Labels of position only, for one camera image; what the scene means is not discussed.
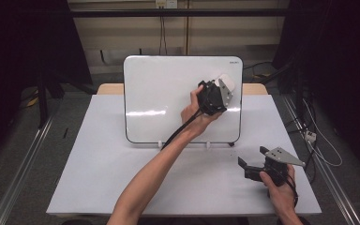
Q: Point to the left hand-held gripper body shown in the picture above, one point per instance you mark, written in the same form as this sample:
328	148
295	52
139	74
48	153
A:
214	97

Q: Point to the metal floor rail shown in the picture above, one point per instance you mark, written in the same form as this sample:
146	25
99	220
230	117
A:
328	175
18	175

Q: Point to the person's right hand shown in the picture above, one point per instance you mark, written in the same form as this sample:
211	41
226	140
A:
281	195

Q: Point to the white board stand clip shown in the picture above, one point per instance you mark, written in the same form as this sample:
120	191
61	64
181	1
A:
208	144
159	144

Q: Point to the white table cover sheet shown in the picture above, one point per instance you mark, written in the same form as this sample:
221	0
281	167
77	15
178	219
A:
100	181

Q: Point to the black metal stand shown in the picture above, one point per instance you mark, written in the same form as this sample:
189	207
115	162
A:
42	100

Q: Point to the white whiteboard eraser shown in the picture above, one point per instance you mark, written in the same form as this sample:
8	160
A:
226	82

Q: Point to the person's left hand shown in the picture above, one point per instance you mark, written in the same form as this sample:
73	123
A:
197	120

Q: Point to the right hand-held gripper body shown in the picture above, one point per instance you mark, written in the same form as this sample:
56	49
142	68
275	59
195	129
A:
278	165

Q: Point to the wooden table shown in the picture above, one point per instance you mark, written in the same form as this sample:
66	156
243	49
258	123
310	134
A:
109	89

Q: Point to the black board stand foot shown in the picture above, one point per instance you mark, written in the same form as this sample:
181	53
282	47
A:
231	144

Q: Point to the white power strip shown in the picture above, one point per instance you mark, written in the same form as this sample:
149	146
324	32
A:
310	136

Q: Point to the white dry-erase whiteboard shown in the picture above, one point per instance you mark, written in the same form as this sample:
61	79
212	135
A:
156	93

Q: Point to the white wall socket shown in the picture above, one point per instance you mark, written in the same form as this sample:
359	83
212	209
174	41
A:
166	3

